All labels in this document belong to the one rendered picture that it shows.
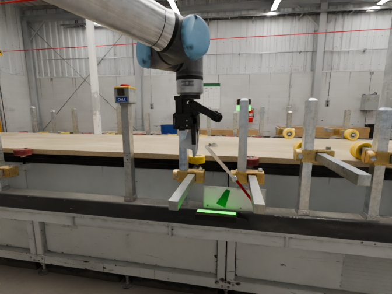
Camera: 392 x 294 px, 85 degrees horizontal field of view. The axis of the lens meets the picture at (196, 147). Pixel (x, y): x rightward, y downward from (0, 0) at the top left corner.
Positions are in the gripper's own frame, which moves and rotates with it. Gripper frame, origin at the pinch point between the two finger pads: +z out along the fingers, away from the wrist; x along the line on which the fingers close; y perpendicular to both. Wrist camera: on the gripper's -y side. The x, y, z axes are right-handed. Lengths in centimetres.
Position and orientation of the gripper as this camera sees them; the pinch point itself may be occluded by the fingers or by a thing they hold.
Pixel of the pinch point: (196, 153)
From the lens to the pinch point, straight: 75.2
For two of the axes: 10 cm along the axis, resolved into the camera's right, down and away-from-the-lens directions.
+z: 0.0, 9.9, 1.6
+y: -9.9, -0.2, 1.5
